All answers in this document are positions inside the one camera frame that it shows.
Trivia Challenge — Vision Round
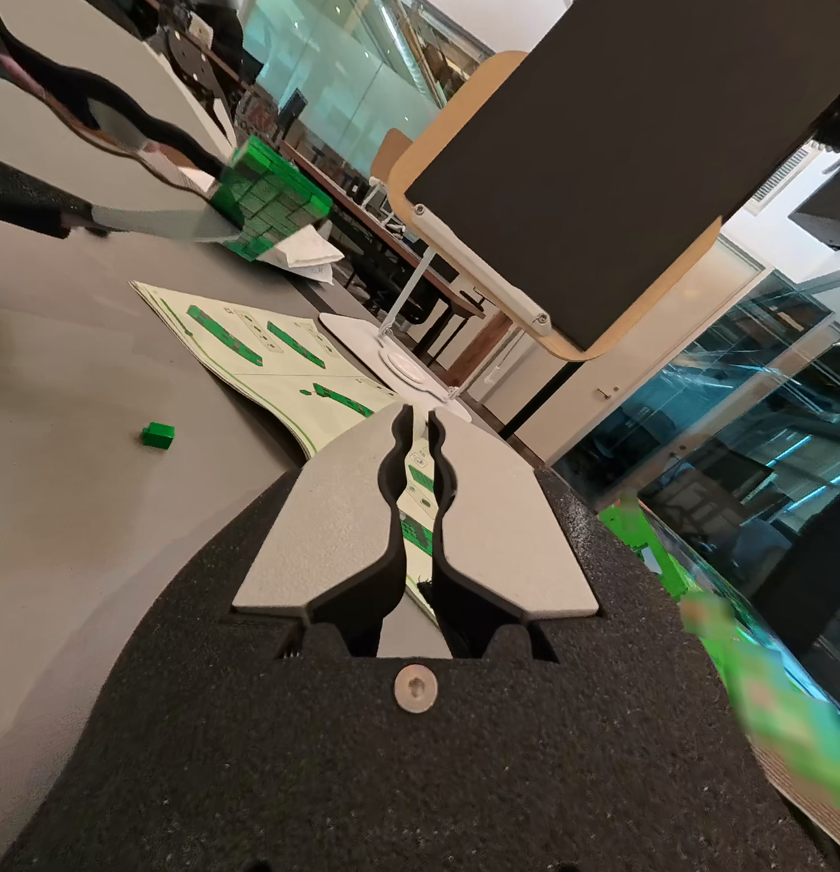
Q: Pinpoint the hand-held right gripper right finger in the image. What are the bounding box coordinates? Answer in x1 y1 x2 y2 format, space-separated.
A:
427 407 601 660

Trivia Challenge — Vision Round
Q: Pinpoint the building instruction booklet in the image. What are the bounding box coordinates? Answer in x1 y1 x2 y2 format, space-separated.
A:
129 278 442 622

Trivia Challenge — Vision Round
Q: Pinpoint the green brick assembly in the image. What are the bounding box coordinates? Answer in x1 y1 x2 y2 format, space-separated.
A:
207 134 333 264

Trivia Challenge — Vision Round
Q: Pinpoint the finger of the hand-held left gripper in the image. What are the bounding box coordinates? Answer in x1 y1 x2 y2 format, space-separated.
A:
0 0 238 173
0 76 244 244

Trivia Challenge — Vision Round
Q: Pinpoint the black panel with wooden rim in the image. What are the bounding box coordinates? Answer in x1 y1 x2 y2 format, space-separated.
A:
384 0 840 363

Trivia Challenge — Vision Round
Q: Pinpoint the green cardboard toy box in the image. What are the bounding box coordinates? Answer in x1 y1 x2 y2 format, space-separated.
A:
679 591 840 818

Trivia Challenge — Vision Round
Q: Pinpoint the white plastic bag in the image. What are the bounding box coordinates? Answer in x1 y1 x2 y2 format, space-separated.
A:
319 311 473 425

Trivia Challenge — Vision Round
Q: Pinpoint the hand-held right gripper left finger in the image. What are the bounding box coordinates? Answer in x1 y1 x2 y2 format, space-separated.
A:
232 402 415 656

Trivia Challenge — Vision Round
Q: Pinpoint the grey desk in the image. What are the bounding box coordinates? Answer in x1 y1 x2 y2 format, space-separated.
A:
0 204 553 872

